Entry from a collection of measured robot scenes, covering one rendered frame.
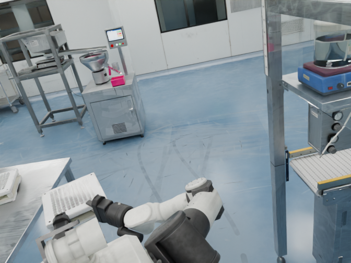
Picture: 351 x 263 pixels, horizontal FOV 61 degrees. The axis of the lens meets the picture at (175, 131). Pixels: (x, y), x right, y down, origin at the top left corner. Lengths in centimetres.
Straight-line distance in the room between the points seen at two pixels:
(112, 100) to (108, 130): 43
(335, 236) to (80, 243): 141
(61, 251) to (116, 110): 323
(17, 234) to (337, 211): 154
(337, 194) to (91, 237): 118
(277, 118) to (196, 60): 509
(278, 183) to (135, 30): 513
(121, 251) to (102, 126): 326
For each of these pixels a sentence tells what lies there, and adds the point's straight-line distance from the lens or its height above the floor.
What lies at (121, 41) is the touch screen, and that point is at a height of 121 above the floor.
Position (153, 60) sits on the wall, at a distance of 649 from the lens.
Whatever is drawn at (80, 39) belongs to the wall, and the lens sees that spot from 659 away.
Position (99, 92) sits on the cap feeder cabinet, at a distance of 376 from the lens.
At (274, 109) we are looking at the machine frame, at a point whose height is 113.
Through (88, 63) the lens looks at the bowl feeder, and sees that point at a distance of 385.
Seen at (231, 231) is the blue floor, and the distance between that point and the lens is 244.
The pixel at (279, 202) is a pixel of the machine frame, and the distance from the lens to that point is 185.
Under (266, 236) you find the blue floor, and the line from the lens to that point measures 240.
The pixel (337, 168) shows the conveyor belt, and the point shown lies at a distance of 164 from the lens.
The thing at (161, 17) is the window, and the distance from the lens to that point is 635.
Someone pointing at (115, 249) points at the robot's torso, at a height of 125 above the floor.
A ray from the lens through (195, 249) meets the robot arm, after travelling 74.
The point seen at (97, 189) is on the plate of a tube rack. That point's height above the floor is 104.
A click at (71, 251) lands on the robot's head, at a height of 134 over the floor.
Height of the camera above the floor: 177
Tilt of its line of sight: 27 degrees down
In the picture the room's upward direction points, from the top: 12 degrees counter-clockwise
